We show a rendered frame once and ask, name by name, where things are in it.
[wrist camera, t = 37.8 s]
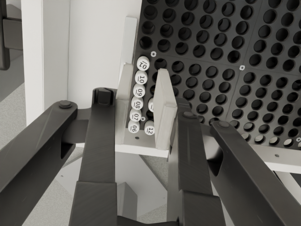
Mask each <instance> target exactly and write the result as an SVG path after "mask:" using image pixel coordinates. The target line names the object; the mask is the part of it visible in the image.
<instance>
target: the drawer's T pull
mask: <svg viewBox="0 0 301 226"><path fill-rule="evenodd" d="M9 49H15V50H21V51H23V34H22V19H18V18H13V17H7V5H6V0H0V70H4V71H6V70H8V69H9V68H10V52H9Z"/></svg>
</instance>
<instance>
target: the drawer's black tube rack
mask: <svg viewBox="0 0 301 226"><path fill-rule="evenodd" d="M135 52H140V51H135ZM140 53H146V54H151V56H152V57H153V60H152V66H151V71H150V79H149V85H148V90H147V96H146V103H145V109H144V114H143V117H141V121H142V128H141V130H145V123H146V122H147V121H153V122H154V116H152V117H151V116H149V115H147V111H148V110H149V107H148V103H149V99H150V98H153V97H154V93H153V92H152V91H151V89H152V88H155V86H156V80H157V75H158V70H159V69H160V68H162V69H167V71H168V73H169V77H170V80H171V84H172V88H173V92H174V96H175V97H181V98H185V99H186V100H187V101H188V102H189V105H190V108H191V111H192V113H194V114H196V115H197V116H198V117H199V121H200V123H202V124H205V125H208V126H211V125H212V122H213V121H225V122H228V123H229V124H231V125H232V126H234V127H235V129H236V130H237V131H238V132H239V133H240V134H241V135H242V134H244V133H248V134H249V136H248V137H247V138H246V139H245V140H246V142H247V143H248V144H254V145H262V146H269V147H276V148H285V149H293V150H300V151H301V147H299V146H298V144H299V143H300V142H301V0H162V6H161V11H160V17H159V24H158V30H157V36H156V42H155V49H154V51H152V52H151V53H148V52H140ZM259 135H263V138H262V140H260V141H255V138H256V137H257V136H259ZM273 137H277V141H276V142H274V143H270V139H271V138H273ZM288 139H292V141H291V143H290V144H288V145H284V142H285V141H286V140H288Z"/></svg>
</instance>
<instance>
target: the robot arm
mask: <svg viewBox="0 0 301 226"><path fill-rule="evenodd" d="M132 75H133V65H132V64H129V63H125V64H124V66H123V70H122V74H121V78H120V82H119V86H118V89H114V88H107V87H97V88H95V89H93V91H92V104H91V107H90V108H86V109H78V105H77V104H76V103H74V102H72V101H67V100H61V101H57V102H55V103H53V104H52V105H51V106H50V107H49V108H48V109H47V110H45V111H44V112H43V113H42V114H41V115H40V116H38V117H37V118H36V119H35V120H34V121H33V122H31V123H30V125H28V126H27V127H26V128H25V129H24V130H23V131H21V132H20V133H19V134H18V135H17V136H16V137H14V138H13V139H12V140H11V141H10V142H9V143H8V144H6V145H5V146H4V147H3V148H2V149H1V150H0V226H22V225H23V223H24V222H25V220H26V219H27V218H28V216H29V214H30V213H31V212H32V210H33V209H34V207H35V206H36V204H37V203H38V201H39V200H40V199H41V197H42V196H43V194H44V193H45V191H46V190H47V189H48V187H49V186H50V184H51V183H52V181H53V180H54V178H55V177H56V175H57V174H58V173H59V171H60V170H61V168H62V167H63V165H64V164H65V162H66V161H67V159H68V158H69V157H70V155H71V154H72V152H73V151H74V149H75V147H76V144H77V143H85V145H84V150H83V155H82V162H81V168H80V173H79V178H78V181H77V182H76V187H75V192H74V197H73V204H72V209H71V214H70V219H69V226H226V222H225V218H224V213H223V208H222V204H221V201H222V203H223V204H224V206H225V208H226V210H227V212H228V214H229V216H230V218H231V220H232V222H233V224H234V226H301V205H300V203H299V202H298V201H297V200H296V199H295V198H294V196H293V195H292V194H291V193H290V192H289V190H288V189H287V188H286V187H285V186H284V185H283V183H282V182H281V181H280V180H279V179H278V178H277V177H276V175H275V174H274V173H273V172H272V171H271V170H270V168H269V167H268V166H267V165H266V164H265V162H264V161H263V160H262V159H261V158H260V157H259V155H258V154H257V153H256V152H255V151H254V150H253V149H252V148H251V146H250V145H249V144H248V143H247V142H246V140H245V139H244V138H243V137H242V136H241V134H240V133H239V132H238V131H237V130H236V129H235V127H234V126H232V125H231V124H229V123H228V122H225V121H213V122H212V125H211V126H208V125H205V124H202V123H200V121H199V117H198V116H197V115H196V114H194V113H192V111H191V108H190V105H189V102H188V101H187V100H186V99H185V98H181V97H175V96H174V92H173V88H172V84H171V80H170V77H169V73H168V71H167V69H162V68H160V69H159V70H158V75H157V80H156V86H155V92H154V98H153V112H154V126H155V145H156V148H157V150H164V151H166V150H167V149H168V148H169V144H170V148H169V152H168V157H167V162H168V193H167V219H166V222H159V223H151V224H145V223H142V222H138V221H135V220H132V219H129V218H126V217H123V216H118V215H117V183H116V182H115V144H116V145H121V144H123V142H124V135H125V126H126V119H127V113H128V106H129V96H130V89H131V82H132ZM211 182H212V184H213V185H214V187H215V189H216V191H217V193H218V195H219V196H215V195H213V191H212V186H211Z"/></svg>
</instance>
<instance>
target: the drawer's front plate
mask: <svg viewBox="0 0 301 226"><path fill-rule="evenodd" d="M21 14H22V34H23V55H24V75H25V95H26V125H27V126H28V125H30V123H31V122H33V121H34V120H35V119H36V118H37V117H38V116H40V115H41V114H42V113H43V112H44V111H45V110H47V109H48V108H49V107H50V106H51V105H52V104H53V103H55V102H57V101H61V100H68V74H69V27H70V0H21Z"/></svg>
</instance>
